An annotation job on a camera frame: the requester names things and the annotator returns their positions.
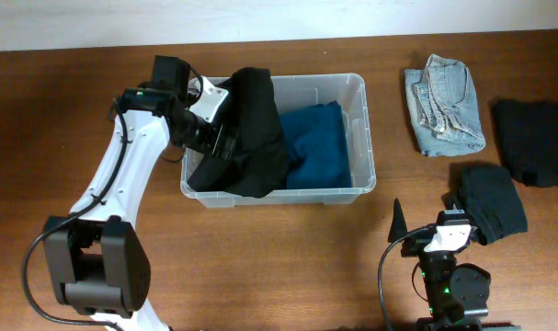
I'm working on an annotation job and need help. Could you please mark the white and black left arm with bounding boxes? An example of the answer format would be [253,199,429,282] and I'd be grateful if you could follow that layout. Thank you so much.
[20,56,237,330]

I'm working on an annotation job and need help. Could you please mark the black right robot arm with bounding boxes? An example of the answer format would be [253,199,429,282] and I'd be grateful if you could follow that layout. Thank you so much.
[378,200,521,331]

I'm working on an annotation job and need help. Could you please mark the black garment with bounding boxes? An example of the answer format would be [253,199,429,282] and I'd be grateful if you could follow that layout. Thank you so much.
[188,67,289,198]
[492,99,558,188]

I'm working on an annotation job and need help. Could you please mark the folded teal blue shirt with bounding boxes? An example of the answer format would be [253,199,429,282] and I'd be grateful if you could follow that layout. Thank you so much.
[279,101,352,189]

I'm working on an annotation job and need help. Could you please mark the dark green folded garment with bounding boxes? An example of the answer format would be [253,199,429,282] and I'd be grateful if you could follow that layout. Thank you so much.
[446,165,528,245]

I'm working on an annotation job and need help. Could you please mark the folded light blue jeans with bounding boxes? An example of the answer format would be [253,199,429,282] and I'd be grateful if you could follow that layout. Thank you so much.
[404,54,486,157]

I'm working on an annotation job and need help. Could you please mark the clear plastic storage bin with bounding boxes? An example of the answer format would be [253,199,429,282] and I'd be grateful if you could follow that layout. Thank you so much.
[180,73,377,208]

